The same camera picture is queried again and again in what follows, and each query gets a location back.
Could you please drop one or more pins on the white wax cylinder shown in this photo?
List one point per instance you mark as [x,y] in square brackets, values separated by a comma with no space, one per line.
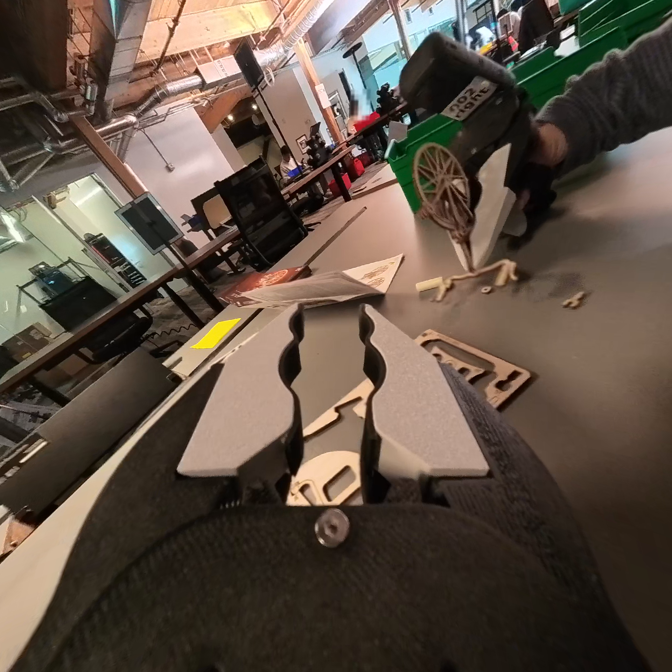
[428,286]

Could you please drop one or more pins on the silver ventilation duct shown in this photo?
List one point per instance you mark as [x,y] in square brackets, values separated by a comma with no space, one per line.
[168,89]

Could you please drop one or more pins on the green plastic bin stack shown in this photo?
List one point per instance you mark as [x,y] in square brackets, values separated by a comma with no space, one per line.
[420,157]

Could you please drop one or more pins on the black mesh office chair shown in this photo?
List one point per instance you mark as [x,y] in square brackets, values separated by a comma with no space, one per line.
[257,204]

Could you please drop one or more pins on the wooden bicycle model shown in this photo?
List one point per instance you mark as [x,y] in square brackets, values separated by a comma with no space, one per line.
[454,223]

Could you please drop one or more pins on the brown wooden parts sheet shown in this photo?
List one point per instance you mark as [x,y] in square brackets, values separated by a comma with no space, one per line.
[309,467]

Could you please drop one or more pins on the yellow sticky note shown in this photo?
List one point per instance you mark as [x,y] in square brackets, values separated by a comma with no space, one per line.
[215,333]

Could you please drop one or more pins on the grey monitor on stand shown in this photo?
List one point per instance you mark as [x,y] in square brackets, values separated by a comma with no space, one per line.
[149,223]

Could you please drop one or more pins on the brown model kit box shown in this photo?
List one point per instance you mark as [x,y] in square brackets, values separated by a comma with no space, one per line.
[257,283]

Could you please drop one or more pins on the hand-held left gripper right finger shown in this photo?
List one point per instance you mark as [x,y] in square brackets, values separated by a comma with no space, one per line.
[425,414]

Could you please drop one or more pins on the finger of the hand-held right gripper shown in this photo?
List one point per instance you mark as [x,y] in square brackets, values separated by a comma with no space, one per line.
[461,253]
[493,210]

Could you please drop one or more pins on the black loudspeaker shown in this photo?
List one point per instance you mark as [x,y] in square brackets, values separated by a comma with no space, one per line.
[249,63]

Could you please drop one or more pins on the flat wooden board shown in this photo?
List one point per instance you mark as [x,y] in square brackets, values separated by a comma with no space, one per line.
[370,188]

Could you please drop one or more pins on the person's right forearm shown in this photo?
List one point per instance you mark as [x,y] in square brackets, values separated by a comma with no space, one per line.
[609,99]

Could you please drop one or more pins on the white instruction booklet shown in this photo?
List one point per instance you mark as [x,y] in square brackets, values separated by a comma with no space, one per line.
[325,288]

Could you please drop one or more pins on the black chair tan back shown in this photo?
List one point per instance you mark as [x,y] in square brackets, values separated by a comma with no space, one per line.
[212,215]

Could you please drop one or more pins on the black cabinet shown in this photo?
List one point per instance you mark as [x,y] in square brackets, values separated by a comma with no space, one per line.
[78,304]

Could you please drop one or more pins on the small wooden key-shaped piece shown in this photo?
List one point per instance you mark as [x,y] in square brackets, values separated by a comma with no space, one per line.
[573,300]

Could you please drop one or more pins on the dark wooden desk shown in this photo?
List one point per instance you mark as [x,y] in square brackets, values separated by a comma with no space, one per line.
[105,317]
[210,249]

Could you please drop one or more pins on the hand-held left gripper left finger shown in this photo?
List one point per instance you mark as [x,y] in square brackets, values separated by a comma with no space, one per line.
[236,414]

